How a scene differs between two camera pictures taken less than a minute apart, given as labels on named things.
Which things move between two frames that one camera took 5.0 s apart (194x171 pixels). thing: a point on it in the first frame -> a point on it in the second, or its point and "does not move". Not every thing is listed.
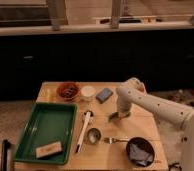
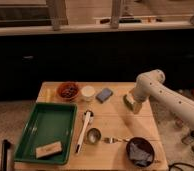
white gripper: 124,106 -> 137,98
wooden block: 48,150 does not move
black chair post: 5,146 does not move
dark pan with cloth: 140,152 does not move
